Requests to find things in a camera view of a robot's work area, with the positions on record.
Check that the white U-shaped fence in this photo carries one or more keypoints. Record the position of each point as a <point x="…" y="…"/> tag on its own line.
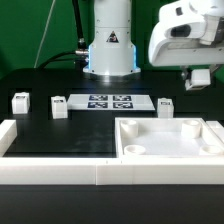
<point x="108" y="171"/>

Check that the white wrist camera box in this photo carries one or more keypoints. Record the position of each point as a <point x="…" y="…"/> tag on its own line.
<point x="179" y="20"/>

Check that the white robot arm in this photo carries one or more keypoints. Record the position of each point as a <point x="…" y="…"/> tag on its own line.
<point x="112" y="55"/>

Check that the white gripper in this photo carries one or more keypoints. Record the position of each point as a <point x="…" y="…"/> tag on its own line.
<point x="184" y="52"/>

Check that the white square tabletop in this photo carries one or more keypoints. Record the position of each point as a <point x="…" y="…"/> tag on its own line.
<point x="160" y="137"/>

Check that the white marker sheet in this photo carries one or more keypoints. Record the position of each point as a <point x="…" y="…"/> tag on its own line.
<point x="119" y="102"/>

